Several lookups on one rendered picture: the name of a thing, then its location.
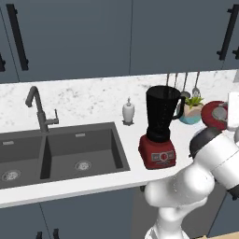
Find grey hanging spoon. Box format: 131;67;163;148
179;72;191;99

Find grey hanging slotted tool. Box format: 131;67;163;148
190;71;202;98

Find red blender with black jug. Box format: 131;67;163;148
137;85;187;171

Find white soap dispenser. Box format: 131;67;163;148
121;96;136;127

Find black cupboard bar handle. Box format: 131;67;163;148
5;3;30;72
0;51;7;73
231;46;239;61
216;3;239;62

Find dark blue lower cupboard door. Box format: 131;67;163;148
0;203;50;239
38;188;138;239
206;192;239;239

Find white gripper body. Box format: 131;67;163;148
226;91;239;132

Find dark grey sink tap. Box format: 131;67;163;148
24;85;61;134

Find dark grey double sink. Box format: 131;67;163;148
0;121;132;190

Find dark grey dishwasher front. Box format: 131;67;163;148
132;183;228;239

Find green plant in pot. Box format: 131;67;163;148
176;95;205;126

